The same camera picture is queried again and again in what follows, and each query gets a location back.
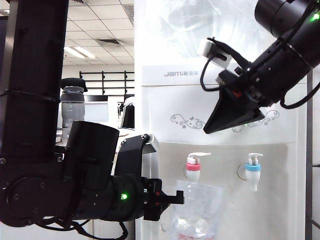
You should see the grey sports bottle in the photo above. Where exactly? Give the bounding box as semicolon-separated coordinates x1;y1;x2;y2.
60;86;86;136

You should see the black right camera cable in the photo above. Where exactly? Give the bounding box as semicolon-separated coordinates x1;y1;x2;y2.
199;58;222;92

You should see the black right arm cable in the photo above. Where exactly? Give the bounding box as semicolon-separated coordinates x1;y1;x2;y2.
279;82;320;110

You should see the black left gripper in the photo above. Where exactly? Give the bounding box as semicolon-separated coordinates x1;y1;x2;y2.
136;176;186;222

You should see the blue collar water tap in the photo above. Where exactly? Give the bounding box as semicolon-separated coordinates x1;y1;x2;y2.
244;152;264;192

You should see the black background monitor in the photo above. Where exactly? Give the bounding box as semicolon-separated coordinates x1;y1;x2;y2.
83;94;109;103

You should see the black jacket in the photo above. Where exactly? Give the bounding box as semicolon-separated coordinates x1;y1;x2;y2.
121;96;136;130

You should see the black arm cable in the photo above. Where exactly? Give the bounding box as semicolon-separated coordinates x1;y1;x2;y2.
37;216;129;240
279;82;320;110

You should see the clear plastic mug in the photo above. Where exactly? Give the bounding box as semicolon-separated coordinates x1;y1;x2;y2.
171;179;224;240

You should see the red collar water tap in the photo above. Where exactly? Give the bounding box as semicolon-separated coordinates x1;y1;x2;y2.
186;152;212;183

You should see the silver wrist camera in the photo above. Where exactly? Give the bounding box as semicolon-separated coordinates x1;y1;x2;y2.
196;36;252;73
116;133;161;177

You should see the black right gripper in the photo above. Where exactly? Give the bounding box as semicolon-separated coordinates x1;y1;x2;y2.
203;41;314;135

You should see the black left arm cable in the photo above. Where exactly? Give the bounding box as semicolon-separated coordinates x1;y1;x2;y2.
37;216;129;240

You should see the bagged water jug red label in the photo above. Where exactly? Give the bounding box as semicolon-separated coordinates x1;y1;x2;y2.
154;0;266;66

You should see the ceiling air vent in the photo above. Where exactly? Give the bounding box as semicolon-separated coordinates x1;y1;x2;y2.
97;38;123;47

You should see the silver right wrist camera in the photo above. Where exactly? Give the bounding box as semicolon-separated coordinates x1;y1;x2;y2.
196;36;252;73

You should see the frosted glass partition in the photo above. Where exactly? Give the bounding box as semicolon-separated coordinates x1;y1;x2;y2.
83;101;110;123

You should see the white water dispenser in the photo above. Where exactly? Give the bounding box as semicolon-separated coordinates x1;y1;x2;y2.
139;63;308;240

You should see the dark metal rack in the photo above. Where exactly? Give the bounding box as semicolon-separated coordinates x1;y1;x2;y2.
305;67;320;240

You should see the long ceiling light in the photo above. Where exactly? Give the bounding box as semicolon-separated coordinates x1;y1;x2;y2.
63;46;96;60

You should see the black cap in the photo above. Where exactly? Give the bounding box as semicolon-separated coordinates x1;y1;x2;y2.
61;77;88;93

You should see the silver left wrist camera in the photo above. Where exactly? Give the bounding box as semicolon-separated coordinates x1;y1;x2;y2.
116;133;161;177

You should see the black background shelving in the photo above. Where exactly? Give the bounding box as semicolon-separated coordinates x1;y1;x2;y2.
79;70;135;96

